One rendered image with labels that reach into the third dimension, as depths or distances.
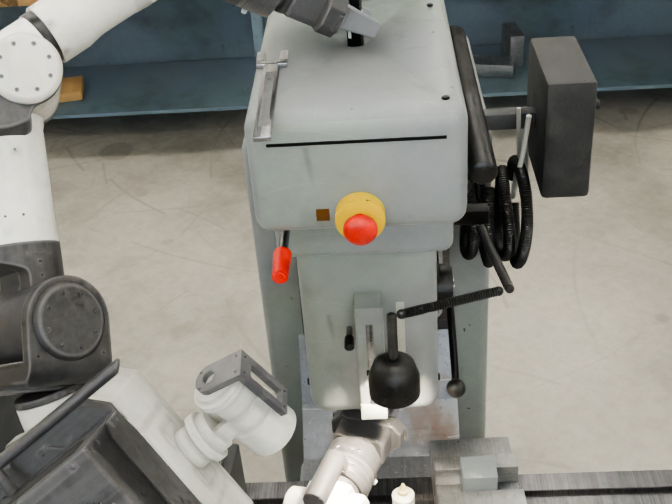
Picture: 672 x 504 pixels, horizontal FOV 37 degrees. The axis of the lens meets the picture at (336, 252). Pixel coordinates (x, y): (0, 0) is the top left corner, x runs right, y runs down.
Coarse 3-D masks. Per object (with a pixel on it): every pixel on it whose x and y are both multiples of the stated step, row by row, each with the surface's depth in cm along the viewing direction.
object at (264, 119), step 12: (264, 60) 126; (276, 60) 125; (264, 72) 122; (276, 72) 122; (264, 84) 119; (276, 84) 119; (264, 96) 116; (264, 108) 113; (264, 120) 111; (264, 132) 108
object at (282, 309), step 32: (480, 96) 192; (256, 224) 190; (256, 256) 196; (448, 256) 193; (480, 256) 193; (288, 288) 198; (480, 288) 197; (288, 320) 203; (480, 320) 202; (288, 352) 207; (480, 352) 206; (288, 384) 212; (480, 384) 211; (480, 416) 216; (288, 448) 223; (288, 480) 229
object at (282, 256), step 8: (288, 232) 127; (280, 240) 126; (288, 240) 126; (280, 248) 123; (280, 256) 122; (288, 256) 122; (280, 264) 120; (288, 264) 121; (272, 272) 120; (280, 272) 119; (288, 272) 120; (280, 280) 120
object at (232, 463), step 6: (234, 444) 175; (228, 450) 174; (234, 450) 174; (228, 456) 173; (234, 456) 173; (240, 456) 176; (222, 462) 170; (228, 462) 171; (234, 462) 172; (240, 462) 176; (228, 468) 170; (234, 468) 172; (240, 468) 176; (234, 474) 172; (240, 474) 176; (234, 480) 172; (240, 480) 176; (240, 486) 177; (246, 492) 181
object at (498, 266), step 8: (480, 232) 147; (488, 240) 144; (488, 248) 143; (496, 256) 141; (496, 264) 139; (496, 272) 139; (504, 272) 137; (504, 280) 136; (504, 288) 135; (512, 288) 134
